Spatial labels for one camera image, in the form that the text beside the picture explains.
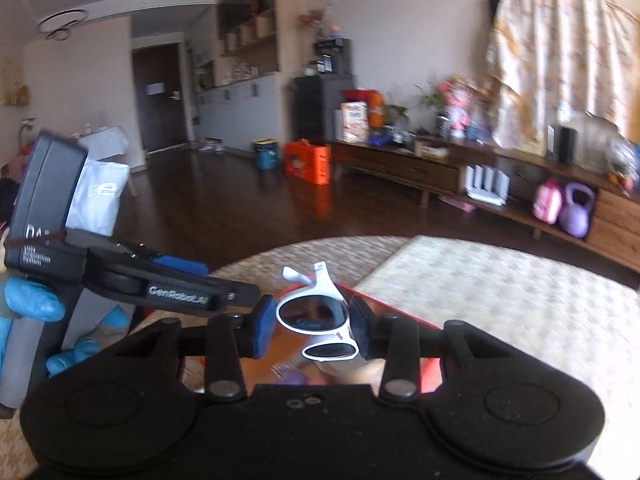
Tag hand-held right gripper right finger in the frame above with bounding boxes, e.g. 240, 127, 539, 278
349, 296, 506, 404

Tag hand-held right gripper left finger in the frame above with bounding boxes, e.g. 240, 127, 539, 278
107, 296, 279, 404

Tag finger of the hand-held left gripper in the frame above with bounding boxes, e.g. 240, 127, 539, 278
117, 242, 210, 278
142, 274, 262, 319

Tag white sunglasses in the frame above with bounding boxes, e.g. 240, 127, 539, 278
275, 261, 362, 364

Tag red square tin box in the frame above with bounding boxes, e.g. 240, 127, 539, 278
180, 282, 444, 396

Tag person's left hand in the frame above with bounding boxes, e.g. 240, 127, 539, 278
0, 277, 131, 377

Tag white plastic bag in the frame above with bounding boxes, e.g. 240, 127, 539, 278
65, 157, 132, 239

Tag blue waste bin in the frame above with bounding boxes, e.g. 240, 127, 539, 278
252, 137, 280, 172

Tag dark wooden door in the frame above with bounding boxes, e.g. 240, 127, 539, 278
131, 42, 190, 156

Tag pink flat mat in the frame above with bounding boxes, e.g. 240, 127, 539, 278
440, 195, 476, 214

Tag orange gift box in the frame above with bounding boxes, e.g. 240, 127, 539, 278
284, 139, 332, 186

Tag wooden television cabinet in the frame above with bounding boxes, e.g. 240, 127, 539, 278
330, 135, 640, 273

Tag round ceiling light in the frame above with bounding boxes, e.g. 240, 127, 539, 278
37, 7, 89, 42

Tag white router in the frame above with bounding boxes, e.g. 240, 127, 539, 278
464, 164, 511, 207

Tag small cardboard box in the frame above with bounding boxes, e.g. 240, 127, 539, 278
414, 140, 450, 161

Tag black mini fridge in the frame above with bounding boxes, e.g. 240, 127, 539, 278
292, 74, 356, 143

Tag white and yellow cereal box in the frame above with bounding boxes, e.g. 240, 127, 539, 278
341, 101, 371, 144

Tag small leafy potted plant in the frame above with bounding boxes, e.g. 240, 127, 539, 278
385, 92, 412, 141

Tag plant in striped pot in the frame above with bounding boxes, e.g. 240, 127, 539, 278
415, 82, 452, 139

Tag red and orange boxes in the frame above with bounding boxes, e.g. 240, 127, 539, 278
345, 88, 389, 129

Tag pink toy suitcase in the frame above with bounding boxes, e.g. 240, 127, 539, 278
532, 180, 564, 225

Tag purple kettlebell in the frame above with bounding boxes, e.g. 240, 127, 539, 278
558, 182, 597, 239

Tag pink doll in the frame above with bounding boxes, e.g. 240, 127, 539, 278
440, 75, 489, 141

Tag black coffee machine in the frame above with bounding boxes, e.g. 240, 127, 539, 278
312, 37, 353, 77

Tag black cylinder speaker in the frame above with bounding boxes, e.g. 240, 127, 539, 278
559, 126, 579, 166

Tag flower vase with figure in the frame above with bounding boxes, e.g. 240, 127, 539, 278
300, 0, 347, 41

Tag clear bag of fruit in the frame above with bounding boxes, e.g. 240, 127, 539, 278
607, 137, 640, 196

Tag floral cloth covered TV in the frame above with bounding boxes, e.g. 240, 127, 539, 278
487, 0, 640, 153

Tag wooden wall shelving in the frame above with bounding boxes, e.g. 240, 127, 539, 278
187, 0, 279, 153

